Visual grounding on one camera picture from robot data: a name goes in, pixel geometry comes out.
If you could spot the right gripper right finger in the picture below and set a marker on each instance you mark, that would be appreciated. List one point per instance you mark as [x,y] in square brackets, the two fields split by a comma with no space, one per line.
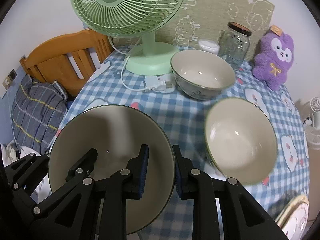
[221,207]

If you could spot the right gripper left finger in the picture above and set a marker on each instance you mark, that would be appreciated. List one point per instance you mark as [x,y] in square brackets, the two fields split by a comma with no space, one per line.
[125,184]

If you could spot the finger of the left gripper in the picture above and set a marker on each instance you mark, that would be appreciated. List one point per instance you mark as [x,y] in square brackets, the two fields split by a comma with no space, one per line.
[84,166]
[29,170]

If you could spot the floral ceramic bowl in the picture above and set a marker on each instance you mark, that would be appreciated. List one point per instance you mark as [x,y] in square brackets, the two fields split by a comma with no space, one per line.
[200,74]
[117,133]
[240,140]

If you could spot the white red-trimmed plate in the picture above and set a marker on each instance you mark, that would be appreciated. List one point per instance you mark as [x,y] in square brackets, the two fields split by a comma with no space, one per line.
[295,222]

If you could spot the round yellow flower plate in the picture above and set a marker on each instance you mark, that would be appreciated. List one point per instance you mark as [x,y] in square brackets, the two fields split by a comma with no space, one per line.
[293,204]

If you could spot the grey plaid pillow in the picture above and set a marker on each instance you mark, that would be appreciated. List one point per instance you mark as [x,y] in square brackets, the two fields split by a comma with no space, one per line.
[36,113]

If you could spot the blue checkered tablecloth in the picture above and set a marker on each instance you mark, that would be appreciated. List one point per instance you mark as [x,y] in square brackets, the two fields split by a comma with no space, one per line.
[182,119]

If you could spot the wooden bed headboard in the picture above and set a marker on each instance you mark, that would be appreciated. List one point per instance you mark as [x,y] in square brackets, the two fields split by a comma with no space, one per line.
[66,59]

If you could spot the white standing fan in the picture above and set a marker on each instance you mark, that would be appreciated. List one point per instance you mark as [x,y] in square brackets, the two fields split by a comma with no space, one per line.
[310,118]

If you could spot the cotton swab container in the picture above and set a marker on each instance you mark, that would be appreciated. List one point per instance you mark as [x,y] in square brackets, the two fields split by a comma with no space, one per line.
[209,46]

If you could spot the green desk fan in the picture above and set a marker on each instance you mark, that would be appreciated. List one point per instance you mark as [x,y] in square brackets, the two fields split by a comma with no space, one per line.
[129,19]

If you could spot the purple plush bunny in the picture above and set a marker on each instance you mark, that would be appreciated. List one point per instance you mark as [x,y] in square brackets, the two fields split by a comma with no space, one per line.
[274,60]

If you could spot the glass jar black lid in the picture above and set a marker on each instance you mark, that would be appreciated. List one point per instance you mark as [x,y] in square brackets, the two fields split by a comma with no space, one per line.
[234,44]

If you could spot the wall power outlet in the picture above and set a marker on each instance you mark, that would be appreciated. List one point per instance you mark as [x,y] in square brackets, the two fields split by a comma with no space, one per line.
[9,79]

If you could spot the green patterned wall mat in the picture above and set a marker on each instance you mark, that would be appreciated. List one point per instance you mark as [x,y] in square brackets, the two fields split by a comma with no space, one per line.
[207,20]

